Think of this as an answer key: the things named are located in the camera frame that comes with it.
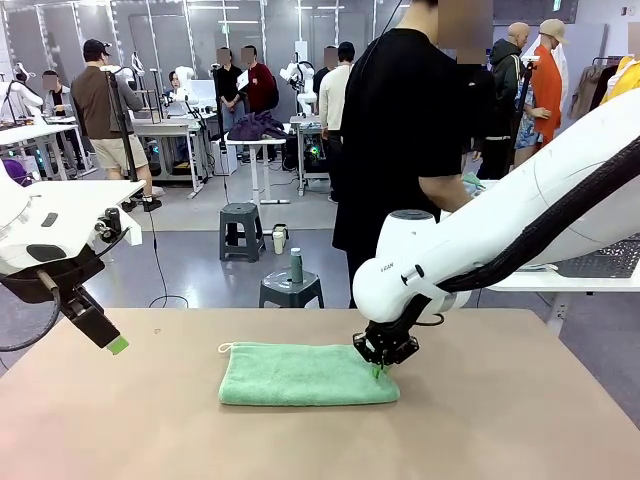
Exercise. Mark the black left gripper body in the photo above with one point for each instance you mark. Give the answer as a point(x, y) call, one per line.
point(50, 282)

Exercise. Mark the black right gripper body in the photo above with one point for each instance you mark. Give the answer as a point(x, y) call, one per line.
point(387, 332)

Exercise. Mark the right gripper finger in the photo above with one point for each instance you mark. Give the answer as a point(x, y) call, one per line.
point(367, 350)
point(400, 352)

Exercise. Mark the green terry towel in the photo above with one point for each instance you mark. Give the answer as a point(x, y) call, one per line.
point(300, 375)

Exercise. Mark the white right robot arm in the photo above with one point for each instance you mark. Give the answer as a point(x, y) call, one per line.
point(500, 225)

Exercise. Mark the person's right forearm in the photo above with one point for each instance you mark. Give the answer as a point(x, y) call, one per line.
point(442, 192)

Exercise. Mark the small white background robot arm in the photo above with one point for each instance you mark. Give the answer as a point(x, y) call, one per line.
point(186, 77)

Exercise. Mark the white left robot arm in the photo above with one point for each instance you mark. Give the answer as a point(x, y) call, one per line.
point(40, 225)

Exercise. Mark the white table with basket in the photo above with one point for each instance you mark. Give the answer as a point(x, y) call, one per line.
point(575, 285)

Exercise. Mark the grey plastic lattice basket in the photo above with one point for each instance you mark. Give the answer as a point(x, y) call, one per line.
point(615, 260)

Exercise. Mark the white rounded-corner table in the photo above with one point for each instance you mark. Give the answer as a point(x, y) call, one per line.
point(75, 192)

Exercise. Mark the low grey plastic stool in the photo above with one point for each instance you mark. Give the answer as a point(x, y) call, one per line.
point(280, 287)

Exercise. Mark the dark green bottle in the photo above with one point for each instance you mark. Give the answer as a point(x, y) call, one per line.
point(296, 267)

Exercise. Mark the purple cloth bundle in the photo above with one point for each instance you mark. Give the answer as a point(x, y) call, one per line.
point(15, 170)

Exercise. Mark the white tumbler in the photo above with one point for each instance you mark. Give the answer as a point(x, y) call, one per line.
point(278, 244)

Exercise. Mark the long white workbench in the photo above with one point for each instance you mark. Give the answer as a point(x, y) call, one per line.
point(30, 132)

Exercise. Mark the seated person in grey hoodie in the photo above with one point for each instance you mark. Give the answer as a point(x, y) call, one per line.
point(57, 100)

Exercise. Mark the tall grey plastic stool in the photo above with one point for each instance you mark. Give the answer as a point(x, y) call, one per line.
point(240, 212)

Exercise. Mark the man in brown shirt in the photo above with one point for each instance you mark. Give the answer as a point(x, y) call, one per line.
point(95, 105)

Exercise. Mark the grey desk with white legs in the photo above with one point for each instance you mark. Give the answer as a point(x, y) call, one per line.
point(165, 127)

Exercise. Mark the narrow white standing desk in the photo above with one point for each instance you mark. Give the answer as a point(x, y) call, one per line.
point(254, 170)

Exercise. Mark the white computer tower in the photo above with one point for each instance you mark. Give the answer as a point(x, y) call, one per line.
point(227, 157)

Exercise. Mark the person in black t-shirt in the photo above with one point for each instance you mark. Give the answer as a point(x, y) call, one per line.
point(400, 100)

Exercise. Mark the slim black tripod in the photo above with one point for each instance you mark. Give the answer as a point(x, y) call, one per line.
point(220, 120)

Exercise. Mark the seated person behind robot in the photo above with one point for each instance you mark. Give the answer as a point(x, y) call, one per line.
point(174, 82)

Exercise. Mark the purple garment pile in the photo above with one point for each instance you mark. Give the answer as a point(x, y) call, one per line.
point(255, 127)

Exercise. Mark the person in black beside cream sweater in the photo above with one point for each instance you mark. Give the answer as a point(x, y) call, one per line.
point(322, 77)

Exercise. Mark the standing person in black clothes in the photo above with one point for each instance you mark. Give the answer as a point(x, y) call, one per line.
point(227, 85)

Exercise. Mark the mannequin in dark jacket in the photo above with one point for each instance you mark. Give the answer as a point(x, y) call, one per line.
point(505, 90)

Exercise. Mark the black tripod beside mannequins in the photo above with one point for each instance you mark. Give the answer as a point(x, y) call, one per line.
point(524, 90)

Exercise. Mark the person in red sweater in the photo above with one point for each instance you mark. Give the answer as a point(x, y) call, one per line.
point(260, 85)

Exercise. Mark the mannequin in orange garment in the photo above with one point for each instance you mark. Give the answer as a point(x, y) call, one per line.
point(545, 85)

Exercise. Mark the clothes rack with beige coat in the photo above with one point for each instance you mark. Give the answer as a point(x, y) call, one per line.
point(582, 95)

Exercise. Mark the mannequin in yellow jacket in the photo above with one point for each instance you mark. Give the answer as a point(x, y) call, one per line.
point(627, 77)

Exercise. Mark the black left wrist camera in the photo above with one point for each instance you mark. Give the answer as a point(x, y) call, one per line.
point(111, 220)

